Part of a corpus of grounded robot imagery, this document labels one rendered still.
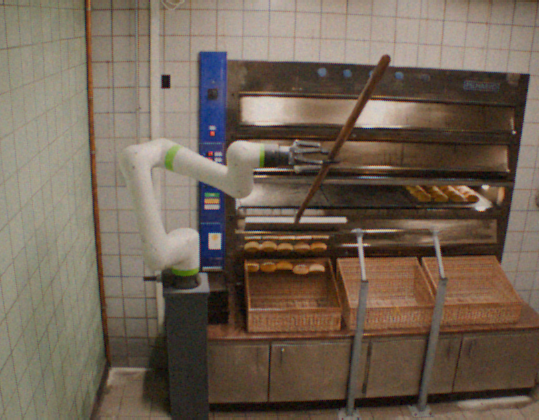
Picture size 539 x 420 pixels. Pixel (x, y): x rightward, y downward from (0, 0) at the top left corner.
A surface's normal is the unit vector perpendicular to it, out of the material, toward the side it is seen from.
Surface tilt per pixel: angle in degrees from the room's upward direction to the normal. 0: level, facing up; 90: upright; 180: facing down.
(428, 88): 90
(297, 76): 91
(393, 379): 94
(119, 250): 90
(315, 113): 70
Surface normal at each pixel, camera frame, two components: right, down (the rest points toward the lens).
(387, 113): 0.08, -0.02
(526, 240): 0.07, 0.32
